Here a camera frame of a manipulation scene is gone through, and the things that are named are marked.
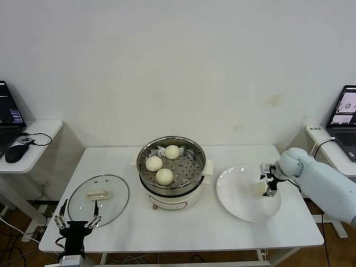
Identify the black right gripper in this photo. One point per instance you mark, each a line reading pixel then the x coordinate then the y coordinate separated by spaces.
pixel 274 180

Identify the dark open laptop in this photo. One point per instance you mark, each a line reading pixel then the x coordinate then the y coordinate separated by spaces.
pixel 8 111
pixel 345 139

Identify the perforated steel steamer basket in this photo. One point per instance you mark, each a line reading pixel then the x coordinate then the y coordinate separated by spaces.
pixel 189 167

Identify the small black usb hub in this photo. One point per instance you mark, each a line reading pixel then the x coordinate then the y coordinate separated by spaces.
pixel 26 140

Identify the white electric cooking pot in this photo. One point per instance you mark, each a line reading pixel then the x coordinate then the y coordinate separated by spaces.
pixel 172 201

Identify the round glass pot lid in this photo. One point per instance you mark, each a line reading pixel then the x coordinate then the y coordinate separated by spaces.
pixel 98 195

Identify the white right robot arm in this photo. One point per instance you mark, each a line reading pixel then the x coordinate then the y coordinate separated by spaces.
pixel 322 180

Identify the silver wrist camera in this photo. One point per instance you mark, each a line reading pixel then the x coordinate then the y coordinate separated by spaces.
pixel 69 261
pixel 266 168

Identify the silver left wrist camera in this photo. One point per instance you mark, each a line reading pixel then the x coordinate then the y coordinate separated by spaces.
pixel 69 261

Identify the black computer mouse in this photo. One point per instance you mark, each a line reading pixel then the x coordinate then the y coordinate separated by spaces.
pixel 16 153

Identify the round white plate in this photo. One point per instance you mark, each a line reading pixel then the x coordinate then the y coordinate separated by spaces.
pixel 242 200

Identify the white wall outlet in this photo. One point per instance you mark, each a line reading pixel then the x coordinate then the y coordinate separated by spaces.
pixel 41 184

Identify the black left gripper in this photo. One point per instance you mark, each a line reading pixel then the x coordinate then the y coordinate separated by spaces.
pixel 75 232

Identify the white side table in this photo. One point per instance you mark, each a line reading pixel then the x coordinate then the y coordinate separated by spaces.
pixel 340 169
pixel 47 128

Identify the white floor power strip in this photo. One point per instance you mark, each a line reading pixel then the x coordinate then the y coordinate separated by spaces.
pixel 46 209

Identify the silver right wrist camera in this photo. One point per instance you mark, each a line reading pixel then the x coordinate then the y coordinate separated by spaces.
pixel 266 168

